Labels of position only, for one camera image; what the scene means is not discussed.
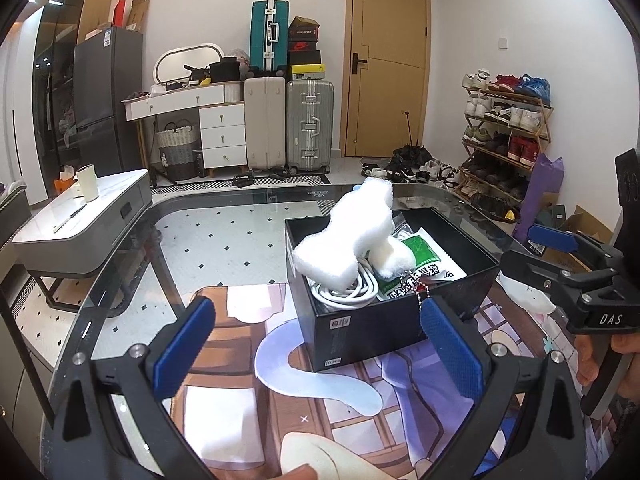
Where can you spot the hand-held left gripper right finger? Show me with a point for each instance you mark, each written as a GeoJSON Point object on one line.
{"type": "Point", "coordinates": [452, 350]}

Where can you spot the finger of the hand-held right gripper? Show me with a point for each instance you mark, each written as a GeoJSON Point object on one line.
{"type": "Point", "coordinates": [550, 237]}
{"type": "Point", "coordinates": [535, 272]}

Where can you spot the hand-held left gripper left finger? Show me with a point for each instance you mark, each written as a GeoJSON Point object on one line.
{"type": "Point", "coordinates": [185, 350]}

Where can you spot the red white packet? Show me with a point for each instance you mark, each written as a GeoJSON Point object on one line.
{"type": "Point", "coordinates": [422, 287]}

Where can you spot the black cardboard box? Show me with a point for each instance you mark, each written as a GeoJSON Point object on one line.
{"type": "Point", "coordinates": [365, 335]}

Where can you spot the green white packet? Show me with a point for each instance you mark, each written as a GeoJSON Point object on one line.
{"type": "Point", "coordinates": [435, 260]}

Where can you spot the white foam piece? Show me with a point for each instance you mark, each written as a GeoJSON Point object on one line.
{"type": "Point", "coordinates": [350, 230]}

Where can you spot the blue white plush toy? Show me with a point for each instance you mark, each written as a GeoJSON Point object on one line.
{"type": "Point", "coordinates": [357, 189]}

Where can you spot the person's right hand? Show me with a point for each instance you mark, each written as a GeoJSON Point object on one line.
{"type": "Point", "coordinates": [587, 360]}

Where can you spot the person's left hand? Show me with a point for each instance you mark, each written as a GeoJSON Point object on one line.
{"type": "Point", "coordinates": [300, 474]}

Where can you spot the dark green box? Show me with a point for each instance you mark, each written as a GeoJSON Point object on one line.
{"type": "Point", "coordinates": [557, 212]}

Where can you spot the open cardboard box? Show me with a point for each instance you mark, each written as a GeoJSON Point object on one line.
{"type": "Point", "coordinates": [585, 230]}

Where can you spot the purple bag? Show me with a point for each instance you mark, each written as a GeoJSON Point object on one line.
{"type": "Point", "coordinates": [542, 195]}

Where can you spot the printed table mat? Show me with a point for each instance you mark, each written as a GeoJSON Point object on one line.
{"type": "Point", "coordinates": [240, 360]}

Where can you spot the wooden shoe rack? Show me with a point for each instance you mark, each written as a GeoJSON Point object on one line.
{"type": "Point", "coordinates": [546, 125]}

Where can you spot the rows of assorted shoes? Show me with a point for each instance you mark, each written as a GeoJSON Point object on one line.
{"type": "Point", "coordinates": [520, 117]}

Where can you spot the pile of loose shoes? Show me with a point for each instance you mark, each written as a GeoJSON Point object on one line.
{"type": "Point", "coordinates": [425, 170]}

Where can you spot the grey white coffee table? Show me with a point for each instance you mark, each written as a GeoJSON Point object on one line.
{"type": "Point", "coordinates": [90, 230]}

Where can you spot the black umbrella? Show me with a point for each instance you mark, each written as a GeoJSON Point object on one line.
{"type": "Point", "coordinates": [412, 155]}

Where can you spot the grey sideboard cabinet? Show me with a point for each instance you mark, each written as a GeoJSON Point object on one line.
{"type": "Point", "coordinates": [20, 385]}

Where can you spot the thin white pen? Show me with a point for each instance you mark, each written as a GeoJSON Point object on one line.
{"type": "Point", "coordinates": [70, 219]}

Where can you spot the small black object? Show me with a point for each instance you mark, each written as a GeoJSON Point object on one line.
{"type": "Point", "coordinates": [243, 180]}

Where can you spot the white cup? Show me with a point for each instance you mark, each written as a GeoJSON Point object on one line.
{"type": "Point", "coordinates": [86, 185]}

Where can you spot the striped rug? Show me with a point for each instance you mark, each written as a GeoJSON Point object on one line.
{"type": "Point", "coordinates": [290, 180]}

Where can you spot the woven basket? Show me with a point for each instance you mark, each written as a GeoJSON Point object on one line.
{"type": "Point", "coordinates": [176, 150]}

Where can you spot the orange tissue box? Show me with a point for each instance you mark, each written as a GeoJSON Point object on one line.
{"type": "Point", "coordinates": [65, 182]}

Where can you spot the grey sofa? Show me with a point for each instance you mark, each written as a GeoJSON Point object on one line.
{"type": "Point", "coordinates": [12, 215]}

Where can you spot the white dresser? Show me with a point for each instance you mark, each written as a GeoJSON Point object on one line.
{"type": "Point", "coordinates": [220, 125]}

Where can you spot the wooden door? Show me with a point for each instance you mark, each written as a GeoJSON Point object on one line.
{"type": "Point", "coordinates": [390, 60]}

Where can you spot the beige suitcase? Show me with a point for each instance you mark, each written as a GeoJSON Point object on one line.
{"type": "Point", "coordinates": [265, 120]}

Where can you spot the silver suitcase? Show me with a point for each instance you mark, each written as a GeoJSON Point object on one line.
{"type": "Point", "coordinates": [310, 125]}

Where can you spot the grey fridge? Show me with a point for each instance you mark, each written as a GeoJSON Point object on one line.
{"type": "Point", "coordinates": [107, 95]}

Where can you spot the black bag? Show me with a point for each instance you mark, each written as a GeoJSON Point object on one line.
{"type": "Point", "coordinates": [225, 71]}

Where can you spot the oval white mirror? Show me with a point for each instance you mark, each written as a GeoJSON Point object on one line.
{"type": "Point", "coordinates": [190, 60]}

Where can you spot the yellow black shoebox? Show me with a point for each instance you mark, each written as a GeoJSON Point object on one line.
{"type": "Point", "coordinates": [308, 71]}

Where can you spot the dark glass cabinet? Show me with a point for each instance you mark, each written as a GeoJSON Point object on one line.
{"type": "Point", "coordinates": [55, 85]}

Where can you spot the grey plush toy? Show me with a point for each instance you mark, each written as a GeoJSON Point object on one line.
{"type": "Point", "coordinates": [240, 60]}

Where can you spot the plain black shoebox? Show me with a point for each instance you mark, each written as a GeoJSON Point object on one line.
{"type": "Point", "coordinates": [305, 58]}

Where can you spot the black shoebox red logo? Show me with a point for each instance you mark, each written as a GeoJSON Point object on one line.
{"type": "Point", "coordinates": [303, 45]}

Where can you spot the black shoebox white label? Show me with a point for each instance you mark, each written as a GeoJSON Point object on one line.
{"type": "Point", "coordinates": [302, 34]}

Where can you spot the teal suitcase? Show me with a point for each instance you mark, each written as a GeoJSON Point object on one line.
{"type": "Point", "coordinates": [270, 35]}

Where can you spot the open brown shoebox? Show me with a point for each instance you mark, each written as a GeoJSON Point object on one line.
{"type": "Point", "coordinates": [304, 23]}

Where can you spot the flat brown cardboard box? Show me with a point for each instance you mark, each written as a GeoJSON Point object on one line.
{"type": "Point", "coordinates": [137, 12]}

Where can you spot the red paper bag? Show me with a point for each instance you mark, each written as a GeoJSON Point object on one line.
{"type": "Point", "coordinates": [120, 12]}

